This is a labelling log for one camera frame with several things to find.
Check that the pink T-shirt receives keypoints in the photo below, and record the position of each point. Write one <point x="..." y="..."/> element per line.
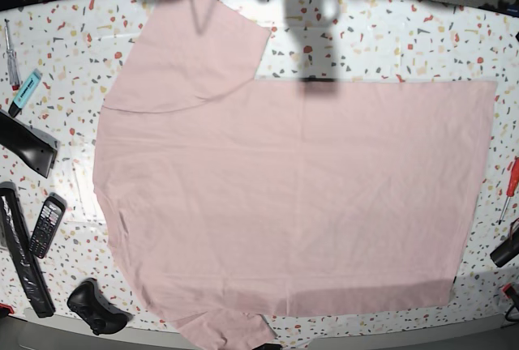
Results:
<point x="228" y="198"/>

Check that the black remote control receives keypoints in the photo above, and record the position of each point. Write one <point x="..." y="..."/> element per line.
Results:
<point x="49" y="219"/>

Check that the black game controller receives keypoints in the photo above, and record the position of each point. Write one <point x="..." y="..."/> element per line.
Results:
<point x="92" y="307"/>

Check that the turquoise highlighter marker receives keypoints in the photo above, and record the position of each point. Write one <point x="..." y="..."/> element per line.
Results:
<point x="24" y="93"/>

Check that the long black wrapped bar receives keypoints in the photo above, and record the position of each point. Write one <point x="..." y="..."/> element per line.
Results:
<point x="17" y="243"/>

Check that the small red black clip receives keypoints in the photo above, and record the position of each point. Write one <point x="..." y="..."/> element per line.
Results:
<point x="508" y="290"/>

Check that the red clamp at left edge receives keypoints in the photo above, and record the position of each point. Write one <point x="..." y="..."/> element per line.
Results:
<point x="5" y="310"/>

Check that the clear handle screwdriver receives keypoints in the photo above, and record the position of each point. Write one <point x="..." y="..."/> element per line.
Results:
<point x="13" y="70"/>

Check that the red handle screwdriver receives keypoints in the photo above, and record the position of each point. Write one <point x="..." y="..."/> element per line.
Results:
<point x="512" y="186"/>

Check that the black cylinder with wires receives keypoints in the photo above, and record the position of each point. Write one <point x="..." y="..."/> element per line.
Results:
<point x="508" y="249"/>

